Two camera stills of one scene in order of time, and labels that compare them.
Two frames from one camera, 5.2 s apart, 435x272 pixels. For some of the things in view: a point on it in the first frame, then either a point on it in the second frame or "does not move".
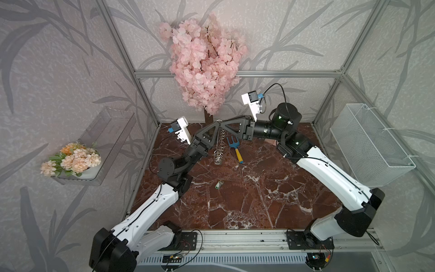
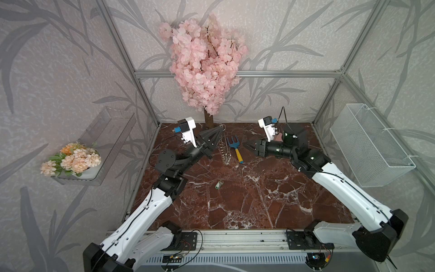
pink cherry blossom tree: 204,62 does not move
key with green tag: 218,184 does not move
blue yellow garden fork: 235,145 does not move
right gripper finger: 246,118 -> 252,143
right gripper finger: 239,135 -> 254,153
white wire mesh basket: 374,156 does not move
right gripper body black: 250,130 -> 263,153
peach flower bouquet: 74,158 does not move
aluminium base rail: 263,242 does not move
